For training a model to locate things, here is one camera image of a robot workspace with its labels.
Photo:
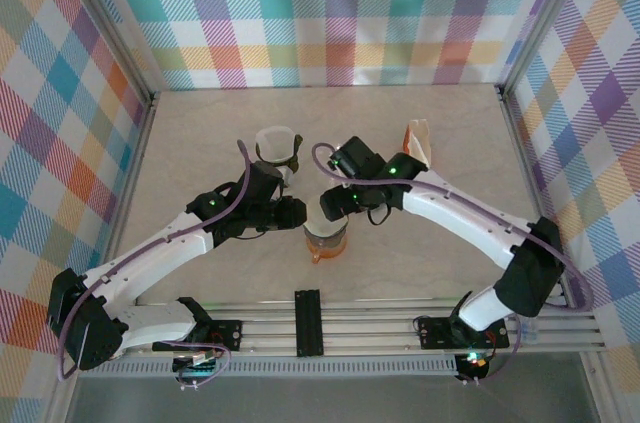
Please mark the white paper coffee filter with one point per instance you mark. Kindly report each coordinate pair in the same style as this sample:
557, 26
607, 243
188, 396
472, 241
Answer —
320, 223
274, 145

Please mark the grey transparent dripper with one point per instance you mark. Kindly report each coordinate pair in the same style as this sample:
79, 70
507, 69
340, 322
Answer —
312, 235

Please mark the orange transparent pitcher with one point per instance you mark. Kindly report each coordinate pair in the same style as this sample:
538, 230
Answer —
325, 249

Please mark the green transparent dripper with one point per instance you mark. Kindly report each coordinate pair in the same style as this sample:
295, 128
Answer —
298, 153

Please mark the orange white filter box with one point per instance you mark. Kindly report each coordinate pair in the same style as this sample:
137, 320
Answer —
417, 140

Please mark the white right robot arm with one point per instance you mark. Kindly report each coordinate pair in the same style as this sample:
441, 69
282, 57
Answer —
460, 213

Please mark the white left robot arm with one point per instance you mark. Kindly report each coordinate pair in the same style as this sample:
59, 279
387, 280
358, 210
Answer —
150, 258

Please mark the green lit circuit board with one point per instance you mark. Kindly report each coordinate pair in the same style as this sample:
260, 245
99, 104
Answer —
195, 365

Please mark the black rail bracket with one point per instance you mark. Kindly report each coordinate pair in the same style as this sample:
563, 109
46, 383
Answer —
308, 323

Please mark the aluminium table side rail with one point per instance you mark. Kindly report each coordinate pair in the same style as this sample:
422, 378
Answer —
525, 168
135, 183

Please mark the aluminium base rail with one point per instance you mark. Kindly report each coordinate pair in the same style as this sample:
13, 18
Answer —
375, 328

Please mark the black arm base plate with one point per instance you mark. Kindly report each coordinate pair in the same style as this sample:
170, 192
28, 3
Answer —
435, 335
225, 333

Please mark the aluminium frame post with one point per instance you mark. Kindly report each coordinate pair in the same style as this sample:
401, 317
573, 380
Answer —
545, 18
107, 25

